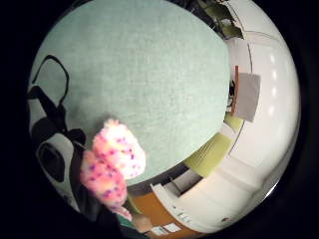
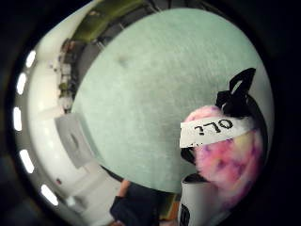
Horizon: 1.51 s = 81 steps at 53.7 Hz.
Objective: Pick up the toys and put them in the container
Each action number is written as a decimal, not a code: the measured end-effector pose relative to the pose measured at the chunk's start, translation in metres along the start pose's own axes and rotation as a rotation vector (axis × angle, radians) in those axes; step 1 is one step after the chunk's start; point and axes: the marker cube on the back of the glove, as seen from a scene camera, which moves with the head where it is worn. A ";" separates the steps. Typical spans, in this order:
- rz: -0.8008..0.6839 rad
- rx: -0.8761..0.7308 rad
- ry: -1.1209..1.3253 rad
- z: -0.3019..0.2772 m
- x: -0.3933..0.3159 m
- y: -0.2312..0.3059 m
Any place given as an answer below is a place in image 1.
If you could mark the pink spotted plush toy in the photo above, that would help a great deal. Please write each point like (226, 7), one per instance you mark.
(114, 156)

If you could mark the the person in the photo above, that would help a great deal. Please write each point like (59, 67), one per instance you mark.
(139, 223)

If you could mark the orange cabinet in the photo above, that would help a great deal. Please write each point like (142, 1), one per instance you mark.
(156, 212)

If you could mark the white paper sheet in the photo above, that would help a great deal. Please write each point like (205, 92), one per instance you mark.
(172, 227)
(159, 231)

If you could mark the large lime green panel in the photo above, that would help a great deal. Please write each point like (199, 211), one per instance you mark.
(208, 153)

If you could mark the white counter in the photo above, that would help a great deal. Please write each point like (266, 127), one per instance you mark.
(206, 199)

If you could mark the small lime green panel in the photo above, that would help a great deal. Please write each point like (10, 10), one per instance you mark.
(233, 121)

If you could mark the green plant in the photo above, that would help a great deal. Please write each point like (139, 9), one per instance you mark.
(222, 16)

